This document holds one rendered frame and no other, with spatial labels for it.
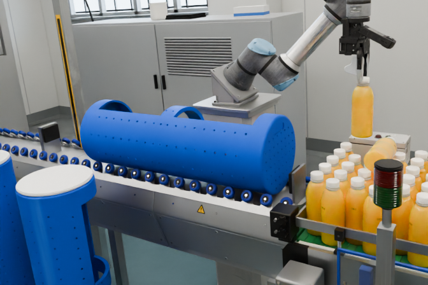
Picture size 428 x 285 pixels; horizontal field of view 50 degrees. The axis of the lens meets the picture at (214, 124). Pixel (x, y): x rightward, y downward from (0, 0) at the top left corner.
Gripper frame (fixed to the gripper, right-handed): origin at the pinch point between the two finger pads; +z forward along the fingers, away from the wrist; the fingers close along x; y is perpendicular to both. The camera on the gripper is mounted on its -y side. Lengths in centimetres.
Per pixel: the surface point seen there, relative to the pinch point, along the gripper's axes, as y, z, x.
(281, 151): 24.4, 24.9, 12.5
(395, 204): -22, 17, 52
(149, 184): 77, 42, 25
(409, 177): -19.3, 24.1, 19.7
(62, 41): 167, -9, -16
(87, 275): 84, 68, 57
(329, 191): 0.2, 27.1, 31.6
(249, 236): 30, 53, 28
